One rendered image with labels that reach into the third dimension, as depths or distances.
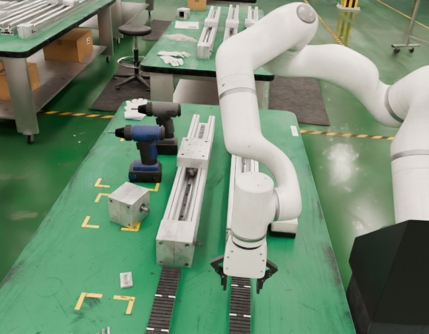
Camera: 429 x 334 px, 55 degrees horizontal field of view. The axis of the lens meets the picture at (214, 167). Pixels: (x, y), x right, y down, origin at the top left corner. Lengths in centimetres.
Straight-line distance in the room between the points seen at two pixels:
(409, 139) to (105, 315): 88
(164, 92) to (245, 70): 205
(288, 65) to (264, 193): 41
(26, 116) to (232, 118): 275
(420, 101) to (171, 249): 75
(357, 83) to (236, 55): 34
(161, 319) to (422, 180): 71
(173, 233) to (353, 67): 65
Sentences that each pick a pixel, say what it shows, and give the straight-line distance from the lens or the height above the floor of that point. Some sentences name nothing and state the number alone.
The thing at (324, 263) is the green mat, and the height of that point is 78.
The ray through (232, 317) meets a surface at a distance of 106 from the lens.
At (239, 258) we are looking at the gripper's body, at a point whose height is 95.
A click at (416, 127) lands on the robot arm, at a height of 121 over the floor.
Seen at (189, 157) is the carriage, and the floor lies 90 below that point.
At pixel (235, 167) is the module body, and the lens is 151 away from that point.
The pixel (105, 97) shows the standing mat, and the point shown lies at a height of 2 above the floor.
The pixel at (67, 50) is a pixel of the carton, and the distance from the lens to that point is 493.
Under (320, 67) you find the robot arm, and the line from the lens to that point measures 114.
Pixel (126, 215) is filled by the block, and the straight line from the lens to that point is 132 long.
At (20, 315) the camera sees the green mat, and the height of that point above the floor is 78.
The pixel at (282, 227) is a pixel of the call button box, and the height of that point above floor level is 82.
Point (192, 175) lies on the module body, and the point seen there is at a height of 84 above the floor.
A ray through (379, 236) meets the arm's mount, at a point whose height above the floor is 98.
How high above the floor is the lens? 162
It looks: 30 degrees down
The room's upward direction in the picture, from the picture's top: 4 degrees clockwise
